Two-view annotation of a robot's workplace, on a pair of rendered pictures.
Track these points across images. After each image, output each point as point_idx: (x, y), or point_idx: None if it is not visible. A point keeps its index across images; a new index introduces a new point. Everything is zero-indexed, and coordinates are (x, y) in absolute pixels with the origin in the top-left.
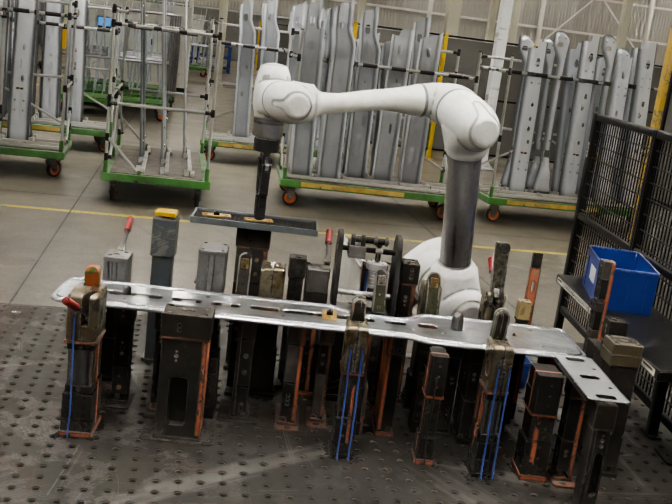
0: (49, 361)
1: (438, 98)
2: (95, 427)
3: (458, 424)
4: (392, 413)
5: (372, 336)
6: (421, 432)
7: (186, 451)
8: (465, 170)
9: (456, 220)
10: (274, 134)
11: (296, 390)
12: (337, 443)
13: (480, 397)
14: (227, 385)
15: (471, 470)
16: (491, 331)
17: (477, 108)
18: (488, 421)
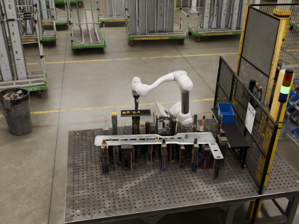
0: (92, 150)
1: (177, 77)
2: (109, 170)
3: (188, 157)
4: (173, 157)
5: (167, 138)
6: (180, 163)
7: (130, 174)
8: (185, 94)
9: (184, 104)
10: (138, 94)
11: (151, 155)
12: (162, 168)
13: (192, 154)
14: (134, 152)
15: (191, 170)
16: (193, 141)
17: (187, 82)
18: (194, 160)
